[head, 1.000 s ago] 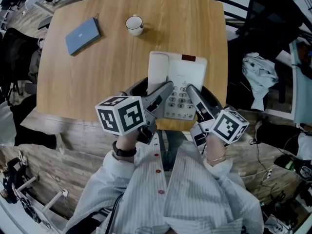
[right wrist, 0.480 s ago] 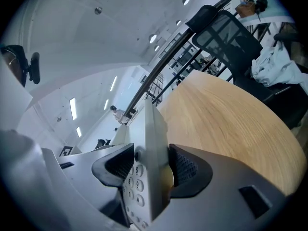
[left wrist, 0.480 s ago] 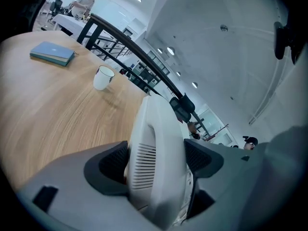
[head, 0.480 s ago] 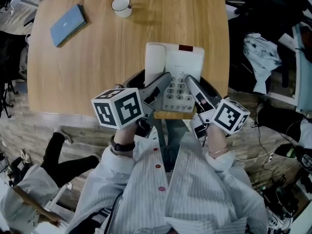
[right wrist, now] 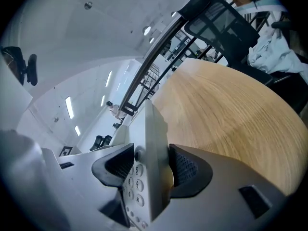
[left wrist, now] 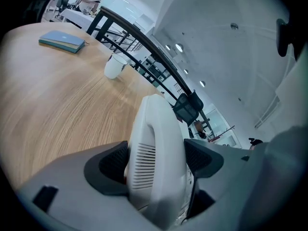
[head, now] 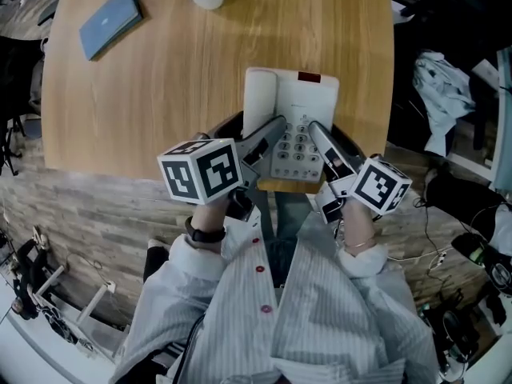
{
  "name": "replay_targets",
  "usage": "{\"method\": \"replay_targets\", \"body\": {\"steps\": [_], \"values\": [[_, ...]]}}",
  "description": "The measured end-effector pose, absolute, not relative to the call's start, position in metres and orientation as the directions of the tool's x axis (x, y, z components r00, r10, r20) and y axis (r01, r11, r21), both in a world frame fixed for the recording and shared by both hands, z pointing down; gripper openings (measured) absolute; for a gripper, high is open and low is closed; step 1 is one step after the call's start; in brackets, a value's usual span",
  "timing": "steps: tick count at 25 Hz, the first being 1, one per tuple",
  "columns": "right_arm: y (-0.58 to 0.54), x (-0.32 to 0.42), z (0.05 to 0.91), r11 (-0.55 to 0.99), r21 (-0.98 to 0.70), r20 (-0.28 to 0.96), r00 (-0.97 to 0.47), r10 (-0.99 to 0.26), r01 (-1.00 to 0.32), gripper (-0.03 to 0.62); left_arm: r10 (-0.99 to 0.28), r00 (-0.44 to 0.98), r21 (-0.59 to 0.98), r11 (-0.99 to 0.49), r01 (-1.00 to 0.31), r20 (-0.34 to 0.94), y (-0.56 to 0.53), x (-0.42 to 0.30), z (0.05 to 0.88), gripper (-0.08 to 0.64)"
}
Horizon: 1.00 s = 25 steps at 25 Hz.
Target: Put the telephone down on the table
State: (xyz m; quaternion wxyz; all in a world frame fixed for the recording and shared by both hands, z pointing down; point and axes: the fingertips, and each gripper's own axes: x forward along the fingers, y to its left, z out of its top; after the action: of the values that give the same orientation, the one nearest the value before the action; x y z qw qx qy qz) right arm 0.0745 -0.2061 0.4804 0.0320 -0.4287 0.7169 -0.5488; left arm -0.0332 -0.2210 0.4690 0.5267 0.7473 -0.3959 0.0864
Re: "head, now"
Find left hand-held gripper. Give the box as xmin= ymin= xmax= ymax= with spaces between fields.
xmin=156 ymin=111 xmax=287 ymax=220

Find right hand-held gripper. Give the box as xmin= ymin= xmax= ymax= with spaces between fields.
xmin=307 ymin=121 xmax=413 ymax=225

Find white desk telephone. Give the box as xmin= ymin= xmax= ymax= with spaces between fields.
xmin=242 ymin=66 xmax=340 ymax=183

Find person's left forearm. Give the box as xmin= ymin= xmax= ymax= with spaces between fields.
xmin=190 ymin=204 xmax=228 ymax=255

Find person's right forearm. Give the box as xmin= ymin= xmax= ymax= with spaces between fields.
xmin=342 ymin=204 xmax=378 ymax=255

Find black mesh office chair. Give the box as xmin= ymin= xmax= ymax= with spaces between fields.
xmin=386 ymin=38 xmax=503 ymax=163

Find person's blue jeans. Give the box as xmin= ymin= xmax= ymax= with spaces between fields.
xmin=266 ymin=192 xmax=311 ymax=290

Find black wristband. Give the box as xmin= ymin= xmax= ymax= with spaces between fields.
xmin=184 ymin=216 xmax=227 ymax=243

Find crumpled pale shirt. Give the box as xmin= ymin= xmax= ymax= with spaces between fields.
xmin=411 ymin=50 xmax=478 ymax=158

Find black and green bag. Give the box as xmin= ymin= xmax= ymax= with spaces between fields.
xmin=450 ymin=231 xmax=512 ymax=295

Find person's striped white shirt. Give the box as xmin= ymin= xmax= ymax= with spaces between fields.
xmin=114 ymin=214 xmax=441 ymax=384

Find blue notebook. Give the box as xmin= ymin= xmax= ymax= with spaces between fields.
xmin=78 ymin=0 xmax=144 ymax=62

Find gold bracelet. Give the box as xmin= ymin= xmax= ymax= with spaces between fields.
xmin=343 ymin=236 xmax=377 ymax=250

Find black cable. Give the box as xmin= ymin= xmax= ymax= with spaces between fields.
xmin=175 ymin=314 xmax=206 ymax=384

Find white shelf frame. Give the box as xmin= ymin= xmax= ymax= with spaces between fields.
xmin=0 ymin=264 xmax=133 ymax=384

